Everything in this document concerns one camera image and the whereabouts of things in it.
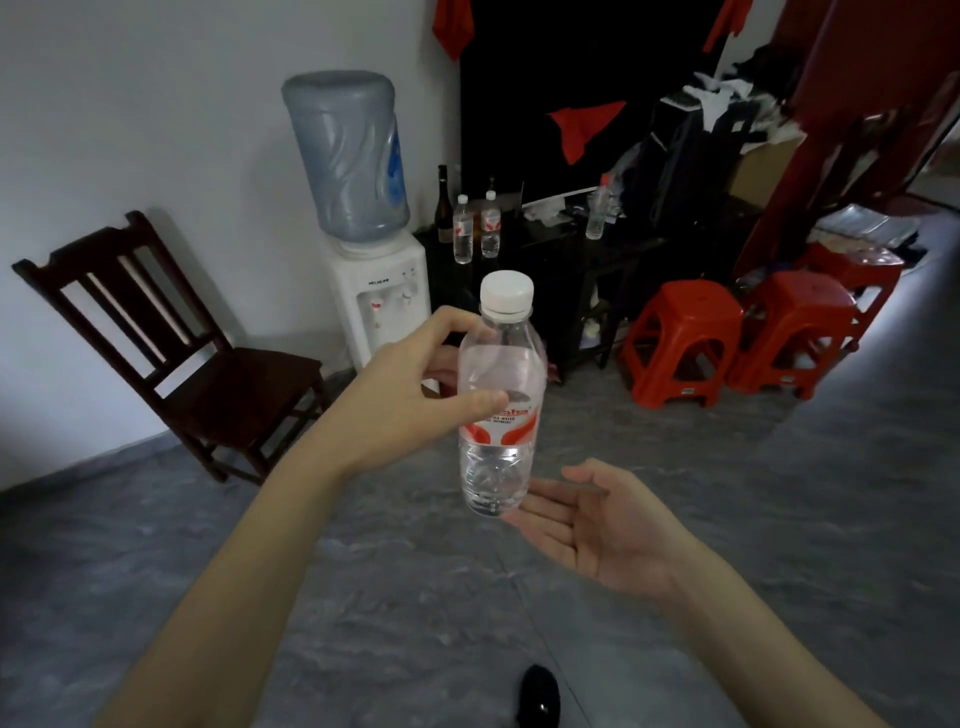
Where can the pile of dark clothes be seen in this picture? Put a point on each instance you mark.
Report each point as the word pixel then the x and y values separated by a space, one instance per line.
pixel 690 165

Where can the person's left forearm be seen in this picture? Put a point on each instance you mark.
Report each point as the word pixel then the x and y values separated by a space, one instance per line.
pixel 225 607

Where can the white water dispenser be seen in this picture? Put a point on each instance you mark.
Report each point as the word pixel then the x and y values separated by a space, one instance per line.
pixel 382 292

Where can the person's right hand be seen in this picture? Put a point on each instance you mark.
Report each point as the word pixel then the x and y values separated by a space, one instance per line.
pixel 615 532

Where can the stack of papers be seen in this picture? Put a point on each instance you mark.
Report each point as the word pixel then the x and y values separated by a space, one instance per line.
pixel 862 225

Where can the red plastic stool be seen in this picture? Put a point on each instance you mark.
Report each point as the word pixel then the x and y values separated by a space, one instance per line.
pixel 802 300
pixel 690 307
pixel 855 262

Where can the person's right forearm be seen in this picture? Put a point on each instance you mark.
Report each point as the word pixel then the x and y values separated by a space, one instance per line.
pixel 765 660

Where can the dark wine bottle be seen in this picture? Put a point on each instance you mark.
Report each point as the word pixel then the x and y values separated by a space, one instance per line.
pixel 444 214

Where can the dark wooden chair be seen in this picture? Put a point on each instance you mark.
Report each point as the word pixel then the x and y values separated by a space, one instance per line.
pixel 240 390

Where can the black television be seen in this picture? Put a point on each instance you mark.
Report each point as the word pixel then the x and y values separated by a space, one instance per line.
pixel 525 75

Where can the red cap bottle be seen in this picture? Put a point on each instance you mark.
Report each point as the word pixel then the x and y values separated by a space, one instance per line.
pixel 597 214

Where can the person's right black shoe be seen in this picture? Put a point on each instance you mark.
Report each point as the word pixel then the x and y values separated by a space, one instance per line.
pixel 538 697

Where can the tall tan cardboard box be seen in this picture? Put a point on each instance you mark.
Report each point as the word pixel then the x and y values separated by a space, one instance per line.
pixel 761 176

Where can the person's left hand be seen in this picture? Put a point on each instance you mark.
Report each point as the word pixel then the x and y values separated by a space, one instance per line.
pixel 390 412

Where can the large blue water jug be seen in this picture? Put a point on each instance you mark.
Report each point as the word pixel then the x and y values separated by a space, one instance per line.
pixel 345 150

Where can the clear water bottle red label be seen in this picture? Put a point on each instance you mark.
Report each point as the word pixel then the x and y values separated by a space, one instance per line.
pixel 490 225
pixel 499 472
pixel 463 232

